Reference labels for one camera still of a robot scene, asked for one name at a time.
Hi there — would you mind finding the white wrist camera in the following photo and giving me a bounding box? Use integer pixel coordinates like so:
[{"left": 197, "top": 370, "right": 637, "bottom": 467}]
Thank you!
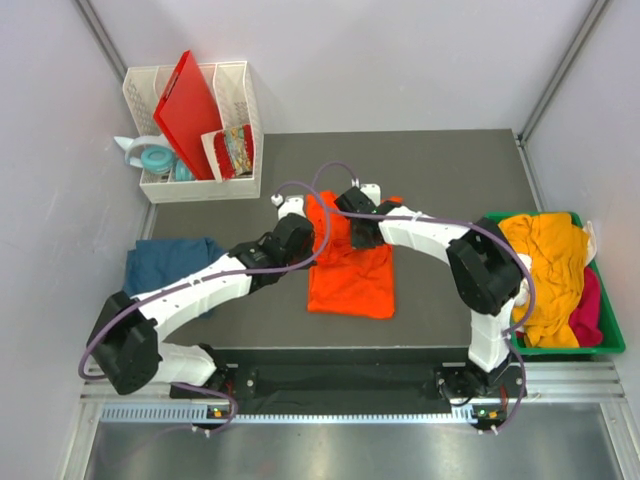
[
  {"left": 270, "top": 194, "right": 306, "bottom": 220},
  {"left": 351, "top": 178, "right": 381, "bottom": 205}
]

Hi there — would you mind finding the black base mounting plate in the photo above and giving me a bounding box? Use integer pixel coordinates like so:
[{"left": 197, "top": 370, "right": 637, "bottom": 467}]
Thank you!
[{"left": 169, "top": 349, "right": 526, "bottom": 415}]

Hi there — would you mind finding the orange t shirt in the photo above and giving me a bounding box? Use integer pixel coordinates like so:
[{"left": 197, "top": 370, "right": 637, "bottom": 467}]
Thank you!
[{"left": 307, "top": 214, "right": 395, "bottom": 320}]

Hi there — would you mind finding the white perforated organizer basket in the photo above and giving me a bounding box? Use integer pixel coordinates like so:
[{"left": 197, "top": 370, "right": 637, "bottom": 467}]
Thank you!
[{"left": 122, "top": 61, "right": 264, "bottom": 204}]

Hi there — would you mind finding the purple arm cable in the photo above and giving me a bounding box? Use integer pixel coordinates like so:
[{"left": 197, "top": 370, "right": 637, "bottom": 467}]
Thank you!
[
  {"left": 309, "top": 160, "right": 538, "bottom": 434},
  {"left": 77, "top": 181, "right": 334, "bottom": 434}
]

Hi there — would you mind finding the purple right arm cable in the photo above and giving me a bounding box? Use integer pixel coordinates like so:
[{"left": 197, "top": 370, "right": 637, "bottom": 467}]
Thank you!
[{"left": 309, "top": 160, "right": 538, "bottom": 434}]

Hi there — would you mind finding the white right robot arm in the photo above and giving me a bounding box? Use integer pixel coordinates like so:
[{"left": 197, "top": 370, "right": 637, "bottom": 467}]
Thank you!
[{"left": 334, "top": 187, "right": 524, "bottom": 396}]

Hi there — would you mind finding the red patterned booklet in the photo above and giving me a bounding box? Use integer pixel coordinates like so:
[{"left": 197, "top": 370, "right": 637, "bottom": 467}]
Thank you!
[{"left": 201, "top": 124, "right": 254, "bottom": 182}]

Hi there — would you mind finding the magenta t shirt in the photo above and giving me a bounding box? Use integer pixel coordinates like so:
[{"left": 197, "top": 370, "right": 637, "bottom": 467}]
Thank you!
[{"left": 569, "top": 267, "right": 603, "bottom": 348}]

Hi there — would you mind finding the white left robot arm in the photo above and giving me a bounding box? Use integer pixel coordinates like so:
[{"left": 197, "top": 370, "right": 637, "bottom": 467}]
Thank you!
[{"left": 87, "top": 213, "right": 315, "bottom": 397}]

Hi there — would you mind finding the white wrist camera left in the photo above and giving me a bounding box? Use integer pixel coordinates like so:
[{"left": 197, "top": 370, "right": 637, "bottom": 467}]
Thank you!
[{"left": 270, "top": 194, "right": 306, "bottom": 220}]

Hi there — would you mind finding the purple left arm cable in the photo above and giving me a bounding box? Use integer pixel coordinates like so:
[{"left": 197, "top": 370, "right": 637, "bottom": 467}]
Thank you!
[{"left": 77, "top": 181, "right": 334, "bottom": 434}]

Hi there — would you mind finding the green plastic bin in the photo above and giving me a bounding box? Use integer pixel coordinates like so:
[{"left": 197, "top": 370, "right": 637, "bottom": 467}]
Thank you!
[{"left": 487, "top": 212, "right": 625, "bottom": 355}]

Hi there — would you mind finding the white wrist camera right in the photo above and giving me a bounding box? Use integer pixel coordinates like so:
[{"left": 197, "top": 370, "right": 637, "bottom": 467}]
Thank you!
[{"left": 351, "top": 178, "right": 381, "bottom": 205}]

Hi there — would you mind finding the grey slotted cable duct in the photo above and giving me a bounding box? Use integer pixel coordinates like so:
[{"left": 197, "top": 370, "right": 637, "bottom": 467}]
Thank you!
[{"left": 100, "top": 403, "right": 501, "bottom": 426}]

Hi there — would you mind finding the yellow t shirt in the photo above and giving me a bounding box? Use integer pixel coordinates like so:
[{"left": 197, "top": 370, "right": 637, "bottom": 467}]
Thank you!
[{"left": 499, "top": 212, "right": 589, "bottom": 349}]

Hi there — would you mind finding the folded blue t shirt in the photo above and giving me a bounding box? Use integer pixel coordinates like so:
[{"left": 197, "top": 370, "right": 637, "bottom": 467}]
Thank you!
[{"left": 122, "top": 237, "right": 226, "bottom": 297}]

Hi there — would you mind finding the red plastic board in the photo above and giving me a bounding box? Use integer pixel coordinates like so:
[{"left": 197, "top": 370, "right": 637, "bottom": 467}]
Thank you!
[{"left": 153, "top": 50, "right": 222, "bottom": 180}]

